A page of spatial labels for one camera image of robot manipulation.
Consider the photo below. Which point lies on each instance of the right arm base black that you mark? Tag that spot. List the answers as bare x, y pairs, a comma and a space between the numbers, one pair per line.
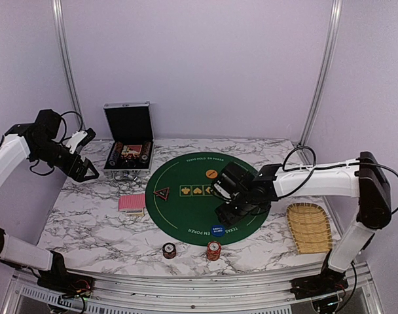
327, 281

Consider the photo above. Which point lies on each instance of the triangular all-in button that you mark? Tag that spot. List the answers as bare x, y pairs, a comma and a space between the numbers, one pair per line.
162, 193

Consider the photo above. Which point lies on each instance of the aluminium poker case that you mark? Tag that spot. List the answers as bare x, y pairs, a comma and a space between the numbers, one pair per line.
131, 124

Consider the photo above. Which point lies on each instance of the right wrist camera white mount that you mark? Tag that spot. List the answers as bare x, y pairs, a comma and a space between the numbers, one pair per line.
226, 190

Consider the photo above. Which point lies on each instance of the right chip row in case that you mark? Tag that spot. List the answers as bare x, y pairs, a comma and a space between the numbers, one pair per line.
145, 152

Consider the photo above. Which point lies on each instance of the round green poker mat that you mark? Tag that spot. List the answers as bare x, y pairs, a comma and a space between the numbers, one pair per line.
189, 212

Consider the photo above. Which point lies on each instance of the orange big blind button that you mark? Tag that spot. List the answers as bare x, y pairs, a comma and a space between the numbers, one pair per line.
211, 174

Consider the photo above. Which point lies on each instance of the dark brown chip stack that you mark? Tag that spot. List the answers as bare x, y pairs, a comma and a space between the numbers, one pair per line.
169, 250

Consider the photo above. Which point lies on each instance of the chip row in case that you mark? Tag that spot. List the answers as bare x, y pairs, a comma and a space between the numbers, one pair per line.
115, 153
145, 152

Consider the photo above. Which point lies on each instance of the card deck box in case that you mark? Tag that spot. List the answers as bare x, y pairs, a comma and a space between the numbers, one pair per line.
131, 149

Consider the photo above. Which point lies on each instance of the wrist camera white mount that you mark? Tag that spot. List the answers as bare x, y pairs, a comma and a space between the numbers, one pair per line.
226, 190
80, 139

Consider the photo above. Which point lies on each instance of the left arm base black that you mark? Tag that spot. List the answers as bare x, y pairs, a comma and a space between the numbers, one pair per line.
59, 279

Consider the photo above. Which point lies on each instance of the woven bamboo tray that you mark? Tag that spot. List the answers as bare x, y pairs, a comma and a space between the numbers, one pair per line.
310, 228

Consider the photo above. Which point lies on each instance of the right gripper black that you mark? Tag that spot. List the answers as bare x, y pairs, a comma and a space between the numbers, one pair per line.
223, 213

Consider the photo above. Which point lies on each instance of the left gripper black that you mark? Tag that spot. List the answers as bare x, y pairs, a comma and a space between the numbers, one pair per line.
77, 175

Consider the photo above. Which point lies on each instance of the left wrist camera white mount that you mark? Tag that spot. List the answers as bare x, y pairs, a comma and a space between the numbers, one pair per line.
80, 139

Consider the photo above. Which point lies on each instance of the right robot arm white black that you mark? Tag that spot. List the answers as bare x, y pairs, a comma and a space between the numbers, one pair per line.
359, 184

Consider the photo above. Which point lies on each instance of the front aluminium rail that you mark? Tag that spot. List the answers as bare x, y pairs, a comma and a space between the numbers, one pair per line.
263, 292

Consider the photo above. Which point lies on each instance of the blue small blind button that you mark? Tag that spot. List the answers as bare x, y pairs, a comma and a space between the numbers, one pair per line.
218, 230

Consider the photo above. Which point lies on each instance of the orange red chip stack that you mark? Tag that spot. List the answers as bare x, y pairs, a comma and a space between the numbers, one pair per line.
213, 251

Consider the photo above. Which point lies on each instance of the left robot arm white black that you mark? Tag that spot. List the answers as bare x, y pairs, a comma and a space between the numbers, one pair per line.
32, 157

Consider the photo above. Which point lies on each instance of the left chip row in case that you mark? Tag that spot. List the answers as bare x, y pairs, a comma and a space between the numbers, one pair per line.
115, 153

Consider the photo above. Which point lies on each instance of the red-backed playing card deck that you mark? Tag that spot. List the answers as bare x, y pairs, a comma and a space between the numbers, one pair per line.
133, 201

